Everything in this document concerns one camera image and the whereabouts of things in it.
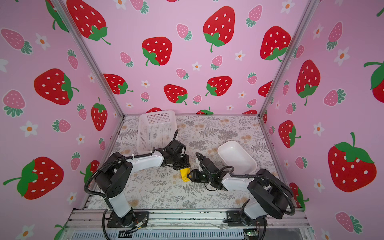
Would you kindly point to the aluminium frame corner post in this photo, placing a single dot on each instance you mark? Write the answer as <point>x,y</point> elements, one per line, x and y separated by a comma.
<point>296,38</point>
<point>79,40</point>

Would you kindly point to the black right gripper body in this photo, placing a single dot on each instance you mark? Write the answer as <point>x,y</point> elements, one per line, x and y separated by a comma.
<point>199,176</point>

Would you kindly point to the white rectangular plastic tray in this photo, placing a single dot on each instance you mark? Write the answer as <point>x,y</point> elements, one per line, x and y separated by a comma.
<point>233,154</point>

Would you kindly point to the aluminium frame corner post right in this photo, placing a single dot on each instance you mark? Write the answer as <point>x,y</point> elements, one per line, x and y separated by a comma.
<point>296,38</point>

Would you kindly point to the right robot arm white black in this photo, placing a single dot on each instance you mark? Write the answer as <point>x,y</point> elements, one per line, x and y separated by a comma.
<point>270,196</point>

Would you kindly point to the aluminium frame corner post left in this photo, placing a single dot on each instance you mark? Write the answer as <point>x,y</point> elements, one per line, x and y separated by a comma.
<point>79,40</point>

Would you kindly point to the white perforated plastic basket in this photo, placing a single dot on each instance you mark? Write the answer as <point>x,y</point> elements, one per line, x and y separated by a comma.
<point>156,130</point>

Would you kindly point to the yellow paper napkin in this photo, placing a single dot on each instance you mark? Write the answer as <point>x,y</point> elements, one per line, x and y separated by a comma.
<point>184,174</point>

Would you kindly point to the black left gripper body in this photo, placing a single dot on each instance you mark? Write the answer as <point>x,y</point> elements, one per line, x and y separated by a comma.
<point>181,162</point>

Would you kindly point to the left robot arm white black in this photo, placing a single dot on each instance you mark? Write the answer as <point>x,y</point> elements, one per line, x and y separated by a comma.
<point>113,176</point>

